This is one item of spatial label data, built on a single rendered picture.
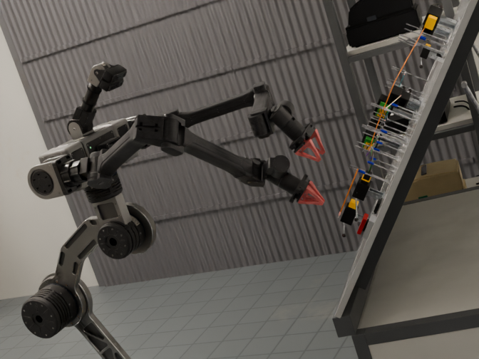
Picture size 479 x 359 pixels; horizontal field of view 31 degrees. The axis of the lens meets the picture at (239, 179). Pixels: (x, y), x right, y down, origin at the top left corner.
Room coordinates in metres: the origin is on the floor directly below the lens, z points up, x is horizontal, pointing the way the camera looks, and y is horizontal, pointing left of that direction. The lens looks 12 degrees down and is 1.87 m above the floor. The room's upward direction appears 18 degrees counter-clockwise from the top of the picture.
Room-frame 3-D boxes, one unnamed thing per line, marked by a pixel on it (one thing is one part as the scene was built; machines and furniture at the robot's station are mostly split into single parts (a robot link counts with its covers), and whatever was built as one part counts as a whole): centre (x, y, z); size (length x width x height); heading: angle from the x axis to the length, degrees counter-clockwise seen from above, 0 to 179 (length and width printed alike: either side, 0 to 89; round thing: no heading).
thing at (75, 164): (2.79, 0.51, 1.45); 0.09 x 0.08 x 0.12; 151
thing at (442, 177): (3.62, -0.78, 0.76); 0.30 x 0.21 x 0.20; 73
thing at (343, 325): (2.90, -0.36, 0.83); 1.18 x 0.05 x 0.06; 160
